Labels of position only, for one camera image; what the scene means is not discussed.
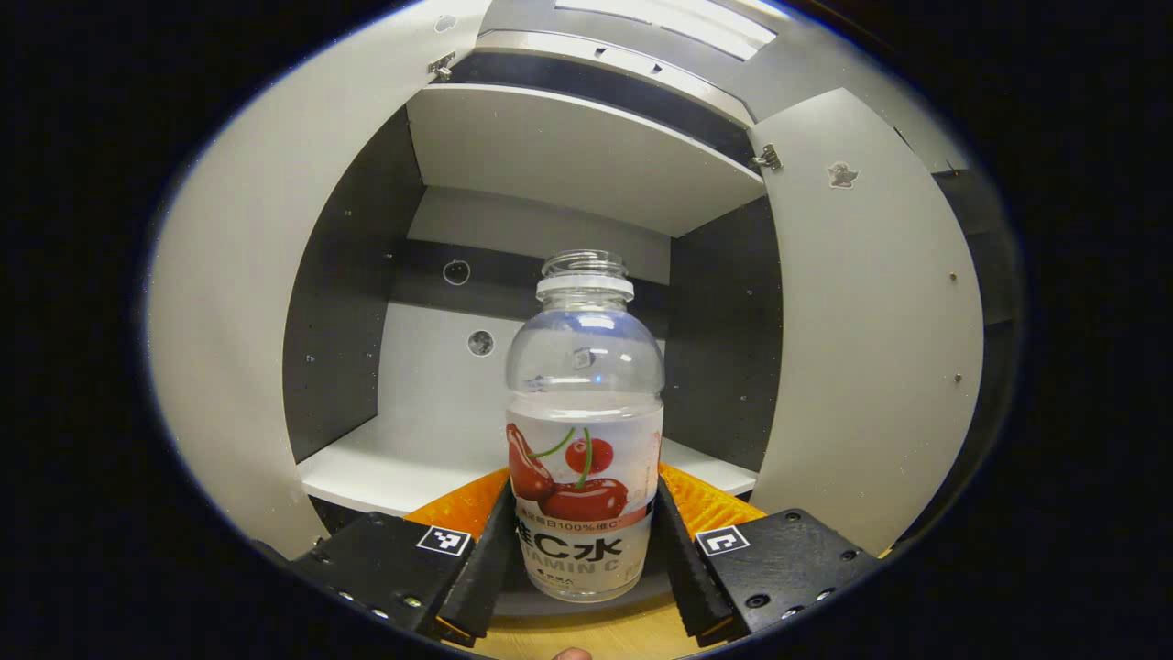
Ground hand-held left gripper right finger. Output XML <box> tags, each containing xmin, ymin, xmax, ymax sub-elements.
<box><xmin>652</xmin><ymin>461</ymin><xmax>885</xmax><ymax>647</ymax></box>

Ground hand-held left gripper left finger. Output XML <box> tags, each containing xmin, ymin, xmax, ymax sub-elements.
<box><xmin>289</xmin><ymin>467</ymin><xmax>514</xmax><ymax>647</ymax></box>

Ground white cabinet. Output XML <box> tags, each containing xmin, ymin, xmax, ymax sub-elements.
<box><xmin>147</xmin><ymin>0</ymin><xmax>986</xmax><ymax>606</ymax></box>

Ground clear bottle with cherry label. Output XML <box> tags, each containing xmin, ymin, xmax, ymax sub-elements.
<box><xmin>504</xmin><ymin>249</ymin><xmax>665</xmax><ymax>604</ymax></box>

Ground white cabinet door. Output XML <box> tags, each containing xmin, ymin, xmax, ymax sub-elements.
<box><xmin>147</xmin><ymin>0</ymin><xmax>487</xmax><ymax>560</ymax></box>
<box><xmin>747</xmin><ymin>87</ymin><xmax>986</xmax><ymax>556</ymax></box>

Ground white cabinet shelf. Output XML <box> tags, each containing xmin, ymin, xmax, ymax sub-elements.
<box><xmin>406</xmin><ymin>82</ymin><xmax>766</xmax><ymax>239</ymax></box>
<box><xmin>295</xmin><ymin>417</ymin><xmax>760</xmax><ymax>519</ymax></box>

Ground black backdrop cloth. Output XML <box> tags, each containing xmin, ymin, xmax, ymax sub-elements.
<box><xmin>935</xmin><ymin>165</ymin><xmax>1023</xmax><ymax>514</ymax></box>

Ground cabinet drawer with black handle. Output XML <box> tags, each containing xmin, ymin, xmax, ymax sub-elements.
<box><xmin>475</xmin><ymin>29</ymin><xmax>757</xmax><ymax>129</ymax></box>

